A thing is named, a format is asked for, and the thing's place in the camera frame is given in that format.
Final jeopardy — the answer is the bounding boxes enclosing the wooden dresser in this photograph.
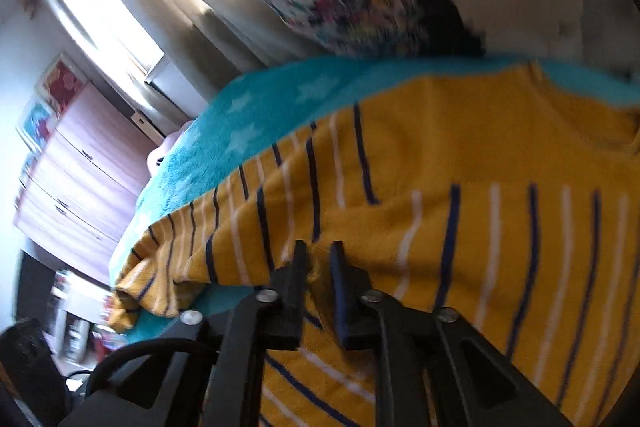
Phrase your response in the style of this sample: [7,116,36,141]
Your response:
[12,82,161,283]

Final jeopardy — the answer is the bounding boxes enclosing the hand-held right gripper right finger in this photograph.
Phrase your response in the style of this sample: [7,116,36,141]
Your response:
[330,239,576,427]

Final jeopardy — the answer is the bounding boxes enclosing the yellow striped sweater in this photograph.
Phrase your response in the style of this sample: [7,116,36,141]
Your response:
[107,62,640,427]

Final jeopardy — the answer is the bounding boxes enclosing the dark chair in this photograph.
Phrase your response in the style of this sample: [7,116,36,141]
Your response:
[0,317,73,427]

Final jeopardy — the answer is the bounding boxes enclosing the cluttered white shelf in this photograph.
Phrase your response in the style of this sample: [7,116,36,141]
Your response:
[49,268,128,364]

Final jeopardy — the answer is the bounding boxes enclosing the black cable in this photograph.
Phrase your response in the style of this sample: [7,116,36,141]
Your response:
[84,338,221,400]

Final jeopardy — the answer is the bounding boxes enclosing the pink soft toy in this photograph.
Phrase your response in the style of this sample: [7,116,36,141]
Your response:
[145,122,195,178]

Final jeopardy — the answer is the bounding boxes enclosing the red wall poster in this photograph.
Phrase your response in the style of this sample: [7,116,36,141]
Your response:
[37,54,90,115]

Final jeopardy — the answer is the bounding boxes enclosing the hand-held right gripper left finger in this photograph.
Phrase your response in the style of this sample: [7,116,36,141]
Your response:
[60,239,311,427]

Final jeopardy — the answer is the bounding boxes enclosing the blue wall poster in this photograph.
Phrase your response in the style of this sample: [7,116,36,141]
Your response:
[16,99,57,152]

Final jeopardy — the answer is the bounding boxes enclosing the teal printed fleece blanket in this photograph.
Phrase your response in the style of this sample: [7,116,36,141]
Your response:
[107,54,640,358]

